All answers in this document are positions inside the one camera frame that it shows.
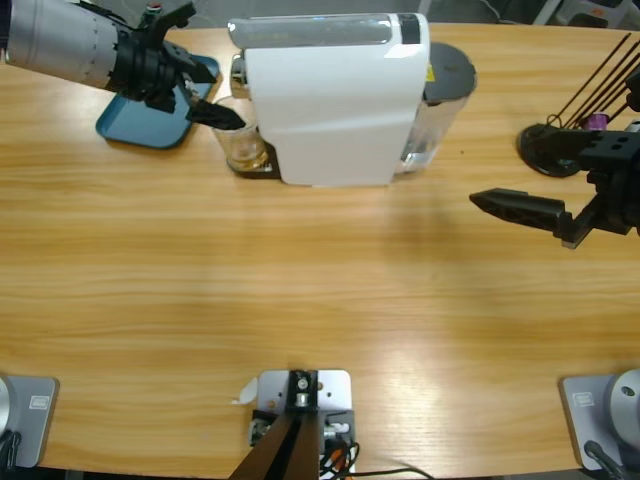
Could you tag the white capsule coffee machine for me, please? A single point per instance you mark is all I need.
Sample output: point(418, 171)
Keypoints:
point(330, 115)

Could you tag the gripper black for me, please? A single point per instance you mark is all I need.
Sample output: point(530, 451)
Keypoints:
point(147, 70)
point(615, 185)

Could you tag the chrome coffee machine lever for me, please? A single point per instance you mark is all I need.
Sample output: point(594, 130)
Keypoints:
point(310, 31)

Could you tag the clear water tank black lid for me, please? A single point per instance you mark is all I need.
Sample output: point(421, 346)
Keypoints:
point(450, 65)

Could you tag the white block with dark post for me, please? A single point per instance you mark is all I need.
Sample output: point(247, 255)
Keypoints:
point(332, 390)

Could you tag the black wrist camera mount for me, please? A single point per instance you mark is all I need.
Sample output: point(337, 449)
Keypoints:
point(634, 90)
point(170, 20)

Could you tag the clear glass cup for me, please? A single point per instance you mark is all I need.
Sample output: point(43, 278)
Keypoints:
point(245, 155)

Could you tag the yellow warning sticker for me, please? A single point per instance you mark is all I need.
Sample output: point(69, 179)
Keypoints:
point(430, 75)

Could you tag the black capsule holder with rods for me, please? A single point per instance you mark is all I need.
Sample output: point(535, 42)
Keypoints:
point(550, 167)

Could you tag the purple coffee capsule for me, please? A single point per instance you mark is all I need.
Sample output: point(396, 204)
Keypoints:
point(596, 121)

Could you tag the white paper tag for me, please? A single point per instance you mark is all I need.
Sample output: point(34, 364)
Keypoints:
point(247, 392)

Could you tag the teal plastic tray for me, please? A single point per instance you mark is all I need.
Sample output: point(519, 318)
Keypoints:
point(145, 127)

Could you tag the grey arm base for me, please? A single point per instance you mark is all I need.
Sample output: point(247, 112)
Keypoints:
point(600, 415)
point(30, 420)

